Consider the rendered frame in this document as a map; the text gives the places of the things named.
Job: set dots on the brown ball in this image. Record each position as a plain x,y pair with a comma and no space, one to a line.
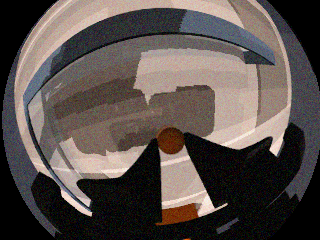
171,141

